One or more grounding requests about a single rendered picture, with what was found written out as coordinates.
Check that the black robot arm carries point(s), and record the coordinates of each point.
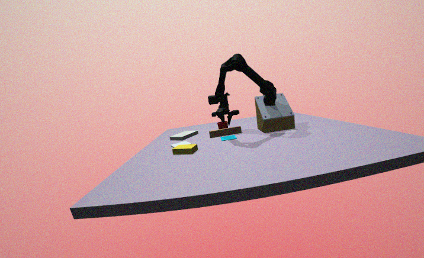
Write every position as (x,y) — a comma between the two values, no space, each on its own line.
(238,63)

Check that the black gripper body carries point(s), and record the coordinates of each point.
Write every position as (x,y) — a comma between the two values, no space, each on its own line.
(233,112)

